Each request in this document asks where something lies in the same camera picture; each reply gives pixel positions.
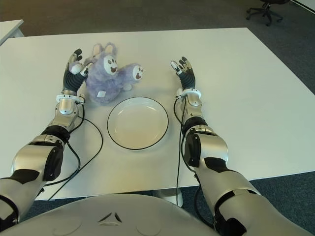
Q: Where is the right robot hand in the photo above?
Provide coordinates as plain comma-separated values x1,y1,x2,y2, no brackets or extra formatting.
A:
169,56,197,90

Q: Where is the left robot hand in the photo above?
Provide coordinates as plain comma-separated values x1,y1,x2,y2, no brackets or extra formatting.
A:
62,48,94,93

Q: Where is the purple plush doll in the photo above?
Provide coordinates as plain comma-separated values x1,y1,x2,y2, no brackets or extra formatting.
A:
83,42,146,106

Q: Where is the white plate black rim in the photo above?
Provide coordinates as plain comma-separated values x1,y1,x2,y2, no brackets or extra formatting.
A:
107,97,170,150

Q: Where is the grey side desk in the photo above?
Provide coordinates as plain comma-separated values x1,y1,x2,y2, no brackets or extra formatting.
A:
0,19,25,46

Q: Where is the black office chair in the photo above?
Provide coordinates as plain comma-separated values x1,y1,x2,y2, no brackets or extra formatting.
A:
246,0,284,27

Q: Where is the white table leg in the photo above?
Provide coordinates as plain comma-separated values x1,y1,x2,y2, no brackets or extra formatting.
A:
152,188,183,207

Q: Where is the grey robot torso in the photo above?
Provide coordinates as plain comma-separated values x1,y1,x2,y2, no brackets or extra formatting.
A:
18,194,222,236

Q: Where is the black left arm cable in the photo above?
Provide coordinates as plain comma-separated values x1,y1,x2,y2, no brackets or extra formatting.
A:
45,103,103,201

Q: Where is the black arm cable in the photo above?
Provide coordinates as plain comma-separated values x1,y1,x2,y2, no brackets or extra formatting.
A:
45,103,103,201
173,97,197,206

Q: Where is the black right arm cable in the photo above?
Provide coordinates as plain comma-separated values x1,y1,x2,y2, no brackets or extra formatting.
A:
173,97,197,206

